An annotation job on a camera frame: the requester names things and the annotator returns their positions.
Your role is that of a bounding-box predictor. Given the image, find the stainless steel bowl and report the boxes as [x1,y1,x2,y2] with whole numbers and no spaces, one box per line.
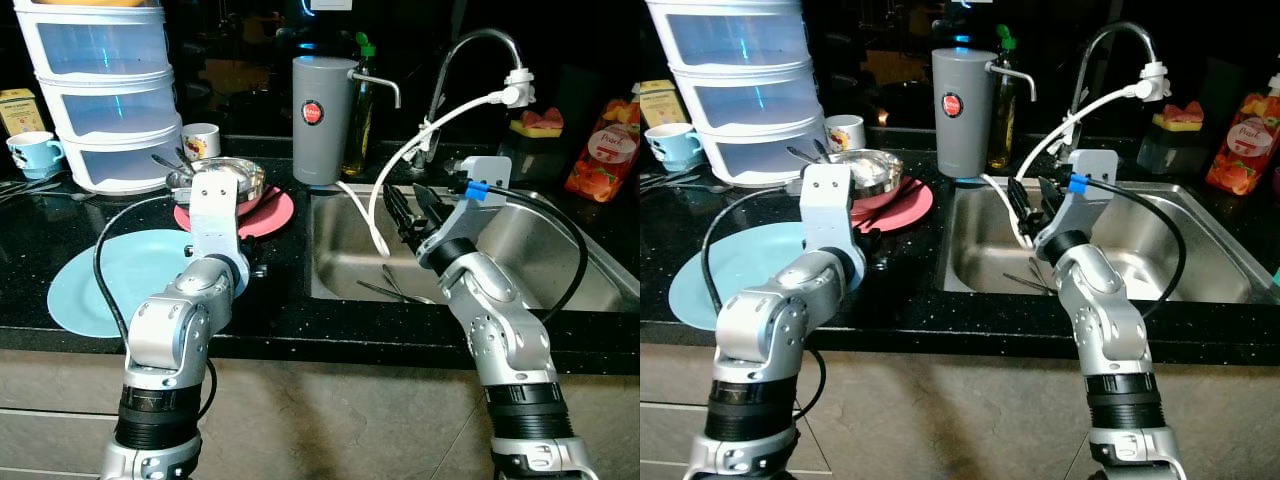
[164,157,267,207]
[799,150,905,200]

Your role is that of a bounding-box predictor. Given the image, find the black chopstick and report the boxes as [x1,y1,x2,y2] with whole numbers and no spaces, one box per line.
[860,178,917,227]

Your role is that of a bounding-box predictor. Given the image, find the white printed mug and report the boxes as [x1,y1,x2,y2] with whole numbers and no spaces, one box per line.
[825,115,868,154]
[180,123,222,162]

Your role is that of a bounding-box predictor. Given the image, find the thick white hose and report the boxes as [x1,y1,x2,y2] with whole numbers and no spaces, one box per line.
[1014,85,1151,241]
[366,90,521,253]

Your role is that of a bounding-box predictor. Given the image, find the thin white tube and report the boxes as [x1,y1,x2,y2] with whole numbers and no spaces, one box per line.
[335,180,392,260]
[979,173,1031,250]

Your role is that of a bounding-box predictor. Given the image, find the orange refill pouch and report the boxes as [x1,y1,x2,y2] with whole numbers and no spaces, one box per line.
[1204,90,1280,197]
[564,97,641,205]

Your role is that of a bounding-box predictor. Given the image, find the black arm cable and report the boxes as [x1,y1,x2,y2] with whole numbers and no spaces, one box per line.
[480,185,590,327]
[93,194,219,422]
[1085,178,1187,322]
[700,185,827,403]

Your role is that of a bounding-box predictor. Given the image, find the chrome sink faucet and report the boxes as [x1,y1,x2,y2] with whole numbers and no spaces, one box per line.
[413,28,527,168]
[1063,21,1163,153]

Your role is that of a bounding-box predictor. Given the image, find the light blue mug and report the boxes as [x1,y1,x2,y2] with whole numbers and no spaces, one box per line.
[645,123,707,174]
[7,132,67,182]

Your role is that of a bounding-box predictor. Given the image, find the steel cutlery piece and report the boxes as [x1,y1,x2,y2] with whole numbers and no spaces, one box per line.
[640,169,733,194]
[355,264,437,306]
[0,174,73,197]
[1002,257,1062,297]

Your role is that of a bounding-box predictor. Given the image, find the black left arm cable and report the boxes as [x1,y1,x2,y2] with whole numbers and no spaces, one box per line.
[93,194,219,422]
[700,185,827,403]

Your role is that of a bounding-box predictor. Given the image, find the yellow and pink sponge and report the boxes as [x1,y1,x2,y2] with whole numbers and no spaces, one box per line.
[1151,101,1207,132]
[509,107,565,139]

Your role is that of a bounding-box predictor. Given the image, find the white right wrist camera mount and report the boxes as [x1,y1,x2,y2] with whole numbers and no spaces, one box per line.
[438,155,512,241]
[1050,149,1119,233]

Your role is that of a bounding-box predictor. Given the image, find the yellow carton box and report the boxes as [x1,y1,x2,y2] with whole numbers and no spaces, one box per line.
[640,80,690,130]
[0,88,49,137]

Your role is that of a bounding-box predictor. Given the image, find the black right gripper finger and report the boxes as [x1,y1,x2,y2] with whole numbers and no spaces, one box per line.
[1037,175,1063,227]
[1009,177,1034,243]
[384,183,414,252]
[412,184,447,234]

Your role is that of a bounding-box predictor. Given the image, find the white stacked plastic drawer unit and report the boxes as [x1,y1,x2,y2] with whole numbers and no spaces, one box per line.
[13,0,187,196]
[645,0,847,188]

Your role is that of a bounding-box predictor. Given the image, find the oil bottle with green cap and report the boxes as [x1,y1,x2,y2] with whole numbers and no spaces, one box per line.
[344,32,380,177]
[988,25,1018,172]

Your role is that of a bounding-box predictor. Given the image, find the pink plate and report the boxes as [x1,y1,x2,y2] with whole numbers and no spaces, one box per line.
[173,185,296,240]
[850,178,935,234]

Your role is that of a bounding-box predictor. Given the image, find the white faucet diverter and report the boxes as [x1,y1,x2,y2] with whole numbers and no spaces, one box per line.
[499,67,537,109]
[1134,61,1172,102]

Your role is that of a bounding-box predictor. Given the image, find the grey cabinet front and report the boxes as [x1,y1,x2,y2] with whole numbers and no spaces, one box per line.
[640,343,1280,480]
[0,348,641,480]

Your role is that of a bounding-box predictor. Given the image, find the chrome canister tap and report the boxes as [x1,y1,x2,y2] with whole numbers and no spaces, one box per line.
[350,70,402,109]
[985,62,1037,102]

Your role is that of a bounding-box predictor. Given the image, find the grey water filter canister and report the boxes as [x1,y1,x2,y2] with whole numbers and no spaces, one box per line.
[931,48,1000,180]
[292,56,360,187]

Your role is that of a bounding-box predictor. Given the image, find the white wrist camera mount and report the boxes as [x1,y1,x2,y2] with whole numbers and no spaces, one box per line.
[438,155,512,241]
[801,163,854,256]
[1050,149,1119,233]
[189,170,242,263]

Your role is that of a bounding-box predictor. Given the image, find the light blue plate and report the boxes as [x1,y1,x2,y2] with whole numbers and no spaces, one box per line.
[47,229,203,339]
[668,222,833,332]

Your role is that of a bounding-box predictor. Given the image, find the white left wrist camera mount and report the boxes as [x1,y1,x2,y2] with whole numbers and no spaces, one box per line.
[801,163,854,256]
[189,170,242,263]

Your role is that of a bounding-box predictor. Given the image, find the black sponge holder box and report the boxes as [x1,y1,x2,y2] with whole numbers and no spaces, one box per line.
[1139,128,1212,177]
[499,132,572,182]

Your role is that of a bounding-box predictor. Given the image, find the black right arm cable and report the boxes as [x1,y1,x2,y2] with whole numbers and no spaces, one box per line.
[480,185,590,327]
[1085,178,1187,322]

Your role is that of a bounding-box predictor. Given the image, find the stainless steel sink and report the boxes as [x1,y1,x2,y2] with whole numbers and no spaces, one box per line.
[305,184,641,313]
[940,177,1280,307]

